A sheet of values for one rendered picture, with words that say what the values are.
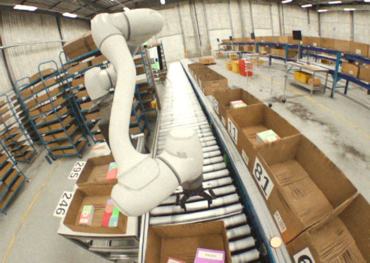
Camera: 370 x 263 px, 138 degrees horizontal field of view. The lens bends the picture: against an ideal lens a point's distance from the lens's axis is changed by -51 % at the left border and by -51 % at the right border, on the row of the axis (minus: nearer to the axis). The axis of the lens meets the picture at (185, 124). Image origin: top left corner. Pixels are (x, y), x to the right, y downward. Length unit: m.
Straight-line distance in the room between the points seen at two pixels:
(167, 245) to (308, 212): 0.63
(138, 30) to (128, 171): 0.51
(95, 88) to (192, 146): 0.89
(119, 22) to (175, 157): 0.51
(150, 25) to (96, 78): 0.62
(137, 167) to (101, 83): 0.87
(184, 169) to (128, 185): 0.14
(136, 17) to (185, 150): 0.52
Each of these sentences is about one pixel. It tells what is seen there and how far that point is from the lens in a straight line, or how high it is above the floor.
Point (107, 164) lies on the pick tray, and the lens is 1.30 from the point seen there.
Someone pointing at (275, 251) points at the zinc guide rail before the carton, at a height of 0.89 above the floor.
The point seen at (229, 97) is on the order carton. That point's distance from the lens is 1.40.
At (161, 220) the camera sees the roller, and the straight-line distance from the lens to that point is 0.83.
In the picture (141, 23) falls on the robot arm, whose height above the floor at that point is 1.60.
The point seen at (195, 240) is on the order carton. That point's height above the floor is 0.76.
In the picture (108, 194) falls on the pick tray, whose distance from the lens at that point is 1.06.
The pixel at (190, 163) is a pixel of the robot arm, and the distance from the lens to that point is 0.39.
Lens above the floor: 1.47
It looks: 30 degrees down
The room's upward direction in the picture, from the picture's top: 11 degrees counter-clockwise
